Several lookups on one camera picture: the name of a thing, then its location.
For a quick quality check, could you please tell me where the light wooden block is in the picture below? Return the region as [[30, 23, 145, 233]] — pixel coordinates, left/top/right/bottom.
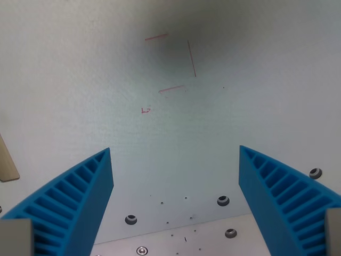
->
[[0, 132, 21, 182]]

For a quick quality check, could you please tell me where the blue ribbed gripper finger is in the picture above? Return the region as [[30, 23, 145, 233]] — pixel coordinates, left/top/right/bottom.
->
[[238, 145, 341, 256], [0, 147, 115, 256]]

